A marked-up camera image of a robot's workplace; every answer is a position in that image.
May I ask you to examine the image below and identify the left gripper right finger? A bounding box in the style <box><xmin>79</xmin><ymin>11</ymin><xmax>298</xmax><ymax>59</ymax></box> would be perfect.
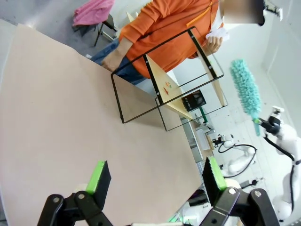
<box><xmin>201</xmin><ymin>156</ymin><xmax>281</xmax><ymax>226</ymax></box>

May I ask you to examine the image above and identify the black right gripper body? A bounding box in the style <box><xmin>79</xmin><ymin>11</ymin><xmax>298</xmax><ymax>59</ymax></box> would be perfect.
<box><xmin>260</xmin><ymin>117</ymin><xmax>282</xmax><ymax>136</ymax></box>

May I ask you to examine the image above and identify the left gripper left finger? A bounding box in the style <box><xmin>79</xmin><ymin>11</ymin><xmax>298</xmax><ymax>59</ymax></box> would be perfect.
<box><xmin>37</xmin><ymin>160</ymin><xmax>113</xmax><ymax>226</ymax></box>

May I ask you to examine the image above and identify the teal microfiber duster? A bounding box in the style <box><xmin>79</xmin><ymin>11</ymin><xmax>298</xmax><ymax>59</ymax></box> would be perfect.
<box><xmin>230</xmin><ymin>59</ymin><xmax>263</xmax><ymax>137</ymax></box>

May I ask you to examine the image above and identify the person's right forearm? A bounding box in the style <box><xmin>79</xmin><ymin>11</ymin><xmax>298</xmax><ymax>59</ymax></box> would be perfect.
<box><xmin>116</xmin><ymin>14</ymin><xmax>156</xmax><ymax>57</ymax></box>

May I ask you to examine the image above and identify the person's left hand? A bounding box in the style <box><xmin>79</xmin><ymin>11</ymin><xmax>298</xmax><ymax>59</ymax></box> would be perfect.
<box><xmin>206</xmin><ymin>36</ymin><xmax>224</xmax><ymax>54</ymax></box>

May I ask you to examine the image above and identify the person's right hand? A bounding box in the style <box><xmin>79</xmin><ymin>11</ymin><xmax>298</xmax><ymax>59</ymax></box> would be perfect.
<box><xmin>101</xmin><ymin>50</ymin><xmax>126</xmax><ymax>72</ymax></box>

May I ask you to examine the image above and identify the black mesh pen holder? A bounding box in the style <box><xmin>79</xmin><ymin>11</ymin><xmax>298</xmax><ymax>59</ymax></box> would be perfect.
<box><xmin>181</xmin><ymin>89</ymin><xmax>207</xmax><ymax>112</ymax></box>

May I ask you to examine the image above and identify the person in orange jacket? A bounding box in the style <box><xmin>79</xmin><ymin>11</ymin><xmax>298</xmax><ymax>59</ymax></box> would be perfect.
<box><xmin>90</xmin><ymin>0</ymin><xmax>225</xmax><ymax>85</ymax></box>

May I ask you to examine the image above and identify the black folding chair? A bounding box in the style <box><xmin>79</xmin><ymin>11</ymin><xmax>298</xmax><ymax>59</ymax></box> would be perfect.
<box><xmin>94</xmin><ymin>14</ymin><xmax>119</xmax><ymax>47</ymax></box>

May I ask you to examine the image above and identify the pink cloth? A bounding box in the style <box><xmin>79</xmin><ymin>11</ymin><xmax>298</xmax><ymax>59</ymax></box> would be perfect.
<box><xmin>72</xmin><ymin>0</ymin><xmax>116</xmax><ymax>26</ymax></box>

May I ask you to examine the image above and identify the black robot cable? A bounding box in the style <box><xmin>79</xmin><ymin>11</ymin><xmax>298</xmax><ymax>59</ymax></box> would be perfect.
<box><xmin>263</xmin><ymin>135</ymin><xmax>301</xmax><ymax>209</ymax></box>

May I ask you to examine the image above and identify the black frame wooden shelf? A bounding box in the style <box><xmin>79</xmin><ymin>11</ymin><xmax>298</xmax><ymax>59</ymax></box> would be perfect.
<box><xmin>110</xmin><ymin>26</ymin><xmax>229</xmax><ymax>132</ymax></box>

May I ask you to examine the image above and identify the orange lanyard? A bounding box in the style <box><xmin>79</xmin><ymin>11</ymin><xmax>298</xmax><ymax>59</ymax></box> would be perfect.
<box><xmin>186</xmin><ymin>2</ymin><xmax>214</xmax><ymax>27</ymax></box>

